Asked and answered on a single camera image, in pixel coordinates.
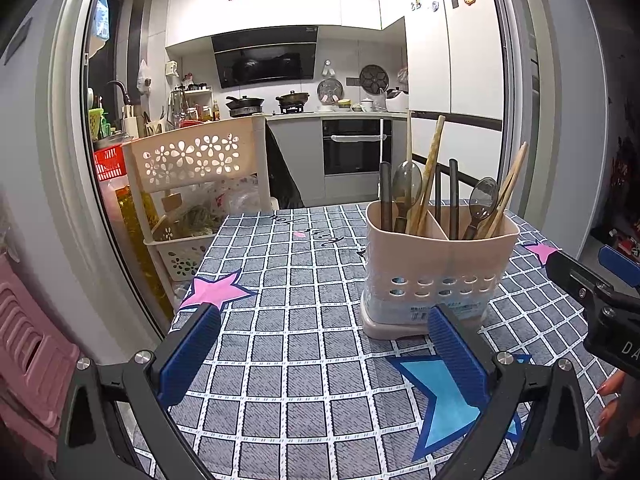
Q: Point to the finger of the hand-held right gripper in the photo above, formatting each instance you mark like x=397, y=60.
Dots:
x=575, y=280
x=622, y=262

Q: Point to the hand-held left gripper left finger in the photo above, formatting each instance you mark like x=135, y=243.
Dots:
x=192, y=355

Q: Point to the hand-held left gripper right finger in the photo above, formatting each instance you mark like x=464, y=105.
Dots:
x=457, y=355

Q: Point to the beige plastic utensil holder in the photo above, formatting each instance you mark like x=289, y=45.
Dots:
x=440, y=265

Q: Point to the person's right hand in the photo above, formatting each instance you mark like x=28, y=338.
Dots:
x=609, y=400

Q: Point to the blue checked star tablecloth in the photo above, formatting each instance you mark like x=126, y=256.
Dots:
x=300, y=310

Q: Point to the bag of green vegetables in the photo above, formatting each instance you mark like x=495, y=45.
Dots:
x=200, y=212

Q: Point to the yellow oil bottle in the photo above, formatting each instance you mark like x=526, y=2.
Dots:
x=129, y=210

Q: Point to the pink plastic stool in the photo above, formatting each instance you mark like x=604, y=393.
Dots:
x=30, y=350

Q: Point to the red plastic basket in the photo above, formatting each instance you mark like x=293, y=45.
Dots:
x=109, y=162

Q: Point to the grey kitchen base cabinet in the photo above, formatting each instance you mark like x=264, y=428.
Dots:
x=300, y=155

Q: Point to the black built-in oven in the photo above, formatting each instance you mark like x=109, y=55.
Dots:
x=355, y=147

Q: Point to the white refrigerator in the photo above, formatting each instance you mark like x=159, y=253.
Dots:
x=465, y=70

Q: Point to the knife block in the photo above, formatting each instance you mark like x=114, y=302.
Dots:
x=130, y=119

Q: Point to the spice rack with bottles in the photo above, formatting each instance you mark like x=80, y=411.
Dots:
x=192, y=107

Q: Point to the green plastic basket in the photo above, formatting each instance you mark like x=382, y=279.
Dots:
x=98, y=122

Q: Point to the black wok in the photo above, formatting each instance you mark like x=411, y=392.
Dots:
x=244, y=102

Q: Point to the black kitchen faucet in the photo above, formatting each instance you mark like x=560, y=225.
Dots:
x=120, y=87

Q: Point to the white hanging bag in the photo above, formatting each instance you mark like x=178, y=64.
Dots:
x=144, y=79

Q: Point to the dark round steamer rack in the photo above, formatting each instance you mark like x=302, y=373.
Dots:
x=374, y=77

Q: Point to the black range hood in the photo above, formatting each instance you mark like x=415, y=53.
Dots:
x=265, y=60

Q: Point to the blue plastic bag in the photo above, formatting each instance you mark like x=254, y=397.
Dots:
x=102, y=12

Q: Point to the white upper kitchen cabinets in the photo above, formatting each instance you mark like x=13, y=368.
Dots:
x=280, y=10

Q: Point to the grey round wall plate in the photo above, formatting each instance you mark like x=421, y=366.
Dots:
x=330, y=91

